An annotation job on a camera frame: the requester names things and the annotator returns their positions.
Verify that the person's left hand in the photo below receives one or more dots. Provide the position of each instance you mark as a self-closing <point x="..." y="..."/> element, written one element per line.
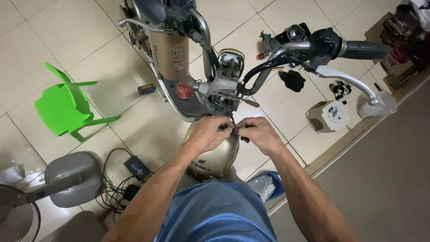
<point x="205" y="134"/>

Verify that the person's right hand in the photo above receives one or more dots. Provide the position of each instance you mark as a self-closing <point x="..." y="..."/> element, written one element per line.
<point x="263" y="136"/>

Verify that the person's left fingers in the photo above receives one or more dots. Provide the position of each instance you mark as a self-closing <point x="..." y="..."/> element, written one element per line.
<point x="224" y="123"/>

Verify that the person's right fingers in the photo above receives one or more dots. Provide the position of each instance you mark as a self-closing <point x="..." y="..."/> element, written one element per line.
<point x="243" y="129"/>

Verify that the gold front fender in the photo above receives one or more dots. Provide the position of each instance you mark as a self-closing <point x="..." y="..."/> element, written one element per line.
<point x="215" y="161"/>

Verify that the round red reflector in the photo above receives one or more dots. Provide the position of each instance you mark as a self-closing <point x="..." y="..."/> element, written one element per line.
<point x="184" y="91"/>

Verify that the crumpled clear plastic sheet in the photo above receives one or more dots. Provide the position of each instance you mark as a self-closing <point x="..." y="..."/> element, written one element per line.
<point x="262" y="186"/>

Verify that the blue plastic stool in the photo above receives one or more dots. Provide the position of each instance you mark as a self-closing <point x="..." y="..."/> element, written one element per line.
<point x="277" y="183"/>

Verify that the black cloth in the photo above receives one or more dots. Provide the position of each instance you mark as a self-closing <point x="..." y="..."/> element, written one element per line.
<point x="293" y="80"/>

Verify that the small red cap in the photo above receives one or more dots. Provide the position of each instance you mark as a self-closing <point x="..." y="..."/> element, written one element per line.
<point x="261" y="56"/>

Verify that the beige electric scooter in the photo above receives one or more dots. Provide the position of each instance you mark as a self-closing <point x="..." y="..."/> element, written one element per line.
<point x="174" y="64"/>

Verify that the black scooter pedal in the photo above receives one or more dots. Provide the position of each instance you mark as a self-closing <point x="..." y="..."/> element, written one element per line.
<point x="146" y="89"/>

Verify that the beige plastic stool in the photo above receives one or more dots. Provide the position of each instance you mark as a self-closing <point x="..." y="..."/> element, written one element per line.
<point x="331" y="116"/>

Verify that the person's blue shorts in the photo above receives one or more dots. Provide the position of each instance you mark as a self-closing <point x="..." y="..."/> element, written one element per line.
<point x="215" y="215"/>

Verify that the grey ignition lock part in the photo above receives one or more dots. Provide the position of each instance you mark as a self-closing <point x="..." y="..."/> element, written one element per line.
<point x="268" y="42"/>

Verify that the black battery charger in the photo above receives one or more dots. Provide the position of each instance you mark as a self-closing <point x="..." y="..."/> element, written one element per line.
<point x="137" y="167"/>

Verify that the small black power adapter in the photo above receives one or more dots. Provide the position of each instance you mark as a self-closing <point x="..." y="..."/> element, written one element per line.
<point x="131" y="192"/>

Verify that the silver brake lever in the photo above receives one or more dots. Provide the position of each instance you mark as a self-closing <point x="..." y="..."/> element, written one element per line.
<point x="349" y="80"/>

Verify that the clear plastic bag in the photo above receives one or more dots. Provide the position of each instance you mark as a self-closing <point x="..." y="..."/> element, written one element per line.
<point x="378" y="107"/>

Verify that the grey standing fan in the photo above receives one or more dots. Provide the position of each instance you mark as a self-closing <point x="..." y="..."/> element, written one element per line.
<point x="74" y="181"/>

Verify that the green plastic chair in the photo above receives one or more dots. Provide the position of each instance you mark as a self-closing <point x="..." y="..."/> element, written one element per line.
<point x="63" y="104"/>

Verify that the brown cardboard piece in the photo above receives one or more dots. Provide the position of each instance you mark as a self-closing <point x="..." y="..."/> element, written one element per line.
<point x="378" y="30"/>

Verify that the grey brown round seat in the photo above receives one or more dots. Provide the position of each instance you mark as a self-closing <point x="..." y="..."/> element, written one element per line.
<point x="79" y="228"/>

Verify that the heap of clutter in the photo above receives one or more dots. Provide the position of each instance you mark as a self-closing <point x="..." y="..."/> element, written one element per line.
<point x="408" y="33"/>

